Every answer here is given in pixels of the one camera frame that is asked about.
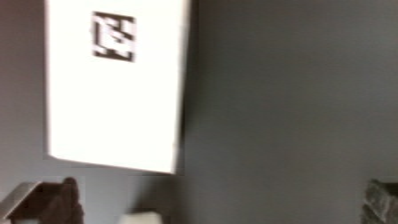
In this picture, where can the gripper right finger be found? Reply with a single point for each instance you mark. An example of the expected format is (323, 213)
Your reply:
(381, 203)

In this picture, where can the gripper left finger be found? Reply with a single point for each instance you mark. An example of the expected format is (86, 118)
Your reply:
(44, 203)

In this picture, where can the white block with marker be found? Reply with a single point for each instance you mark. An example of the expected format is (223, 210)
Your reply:
(117, 61)

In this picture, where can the white cabinet body box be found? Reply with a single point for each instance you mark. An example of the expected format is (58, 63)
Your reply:
(142, 218)

